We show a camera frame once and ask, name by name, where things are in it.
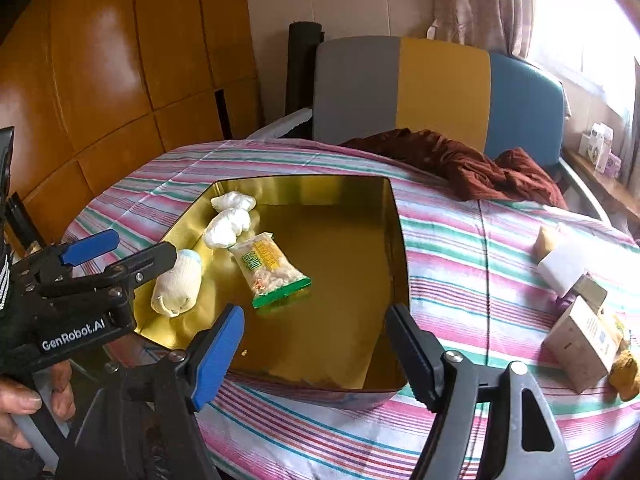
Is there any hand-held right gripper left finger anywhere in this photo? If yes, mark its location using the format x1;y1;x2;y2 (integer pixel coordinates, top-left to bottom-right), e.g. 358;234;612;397
55;304;245;480

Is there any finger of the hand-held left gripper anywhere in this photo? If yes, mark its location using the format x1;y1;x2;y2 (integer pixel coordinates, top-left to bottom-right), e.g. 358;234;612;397
12;230;120;283
37;241;178;298

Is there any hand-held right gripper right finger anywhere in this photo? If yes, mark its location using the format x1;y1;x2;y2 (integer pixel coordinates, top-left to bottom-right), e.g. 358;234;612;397
386;304;576;480

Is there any cream sock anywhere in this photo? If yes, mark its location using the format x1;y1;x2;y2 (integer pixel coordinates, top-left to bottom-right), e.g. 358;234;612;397
151;249;203;318

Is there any gold tin box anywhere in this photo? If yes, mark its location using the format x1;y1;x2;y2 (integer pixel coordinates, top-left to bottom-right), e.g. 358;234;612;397
100;176;412;406

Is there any yellow sponge block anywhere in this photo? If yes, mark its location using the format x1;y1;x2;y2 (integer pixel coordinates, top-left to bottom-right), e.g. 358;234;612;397
607;347;640;402
532;225;561;261

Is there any person's left hand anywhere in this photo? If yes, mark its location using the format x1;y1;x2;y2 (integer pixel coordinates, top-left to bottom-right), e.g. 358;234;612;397
0;360;76;448

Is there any white wrapped snack pair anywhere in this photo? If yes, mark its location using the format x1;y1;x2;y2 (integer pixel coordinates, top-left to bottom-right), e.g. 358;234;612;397
202;208;252;250

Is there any white rolled sock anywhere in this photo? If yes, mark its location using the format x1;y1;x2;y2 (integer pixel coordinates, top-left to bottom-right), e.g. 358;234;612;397
210;191;257;213

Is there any beige carton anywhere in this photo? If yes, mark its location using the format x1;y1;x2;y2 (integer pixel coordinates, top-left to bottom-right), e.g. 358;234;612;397
542;296;626;395

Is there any small grey box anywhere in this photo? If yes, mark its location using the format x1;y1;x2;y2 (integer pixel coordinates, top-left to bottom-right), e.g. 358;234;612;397
572;272;608;311

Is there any wooden wardrobe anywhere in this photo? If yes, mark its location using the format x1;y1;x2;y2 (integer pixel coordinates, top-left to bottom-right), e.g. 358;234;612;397
0;0;261;241

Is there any brown cloth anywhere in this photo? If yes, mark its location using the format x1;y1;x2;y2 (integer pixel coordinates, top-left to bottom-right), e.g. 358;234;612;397
340;128;568;210

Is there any wooden shelf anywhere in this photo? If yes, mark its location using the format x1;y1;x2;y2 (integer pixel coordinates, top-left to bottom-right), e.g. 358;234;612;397
562;147;640;221

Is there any grey yellow blue chair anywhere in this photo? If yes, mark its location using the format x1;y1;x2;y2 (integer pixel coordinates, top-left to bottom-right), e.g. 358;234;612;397
247;35;616;231

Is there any white printed box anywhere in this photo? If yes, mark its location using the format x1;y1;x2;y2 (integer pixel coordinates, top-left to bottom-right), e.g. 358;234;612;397
579;122;615;161

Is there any beige curtain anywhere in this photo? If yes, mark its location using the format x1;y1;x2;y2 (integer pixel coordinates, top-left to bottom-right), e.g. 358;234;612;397
430;0;536;58

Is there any window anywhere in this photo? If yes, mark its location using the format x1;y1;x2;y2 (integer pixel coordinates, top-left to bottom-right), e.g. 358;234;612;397
525;0;640;116

